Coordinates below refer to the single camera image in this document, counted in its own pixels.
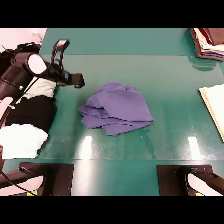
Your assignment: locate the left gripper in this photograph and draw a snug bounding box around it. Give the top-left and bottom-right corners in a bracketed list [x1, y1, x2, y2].
[68, 72, 86, 89]

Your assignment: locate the purple shirt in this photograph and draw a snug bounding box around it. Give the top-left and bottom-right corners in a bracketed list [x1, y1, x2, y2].
[78, 81, 155, 137]

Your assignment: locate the white garment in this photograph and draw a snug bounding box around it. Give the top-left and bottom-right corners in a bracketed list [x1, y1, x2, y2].
[0, 123, 50, 160]
[22, 77, 58, 100]
[194, 27, 224, 58]

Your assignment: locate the brown garment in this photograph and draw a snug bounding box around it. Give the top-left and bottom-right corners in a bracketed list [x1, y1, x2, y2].
[190, 27, 224, 63]

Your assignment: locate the cream garment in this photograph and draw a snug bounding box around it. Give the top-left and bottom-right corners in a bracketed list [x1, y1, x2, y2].
[198, 83, 224, 143]

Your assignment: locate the dark red garment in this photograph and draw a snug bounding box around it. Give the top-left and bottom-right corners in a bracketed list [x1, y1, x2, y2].
[202, 27, 224, 47]

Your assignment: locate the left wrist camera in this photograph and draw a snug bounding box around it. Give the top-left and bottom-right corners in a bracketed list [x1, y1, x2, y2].
[50, 39, 71, 68]

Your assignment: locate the black cable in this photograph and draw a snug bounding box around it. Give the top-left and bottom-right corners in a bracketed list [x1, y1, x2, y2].
[0, 170, 37, 196]

